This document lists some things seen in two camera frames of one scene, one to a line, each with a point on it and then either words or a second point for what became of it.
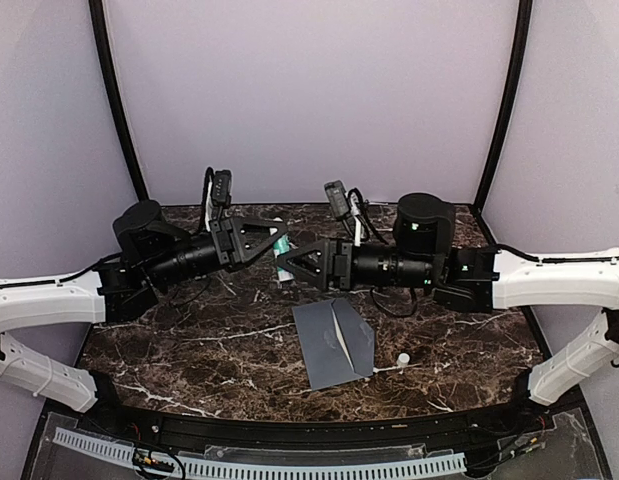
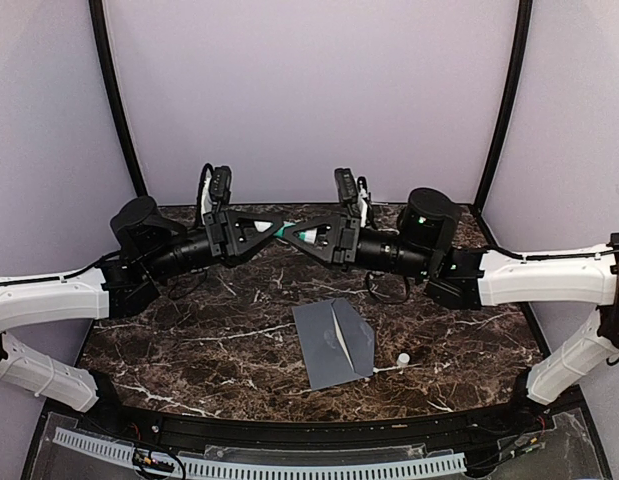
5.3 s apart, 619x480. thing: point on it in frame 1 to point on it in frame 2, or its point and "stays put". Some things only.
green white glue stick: x=281 y=247 to x=308 y=236
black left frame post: x=106 y=58 stays put
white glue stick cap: x=403 y=359 stays put
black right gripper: x=335 y=259 to x=329 y=226
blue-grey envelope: x=338 y=343 stays put
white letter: x=340 y=341 stays put
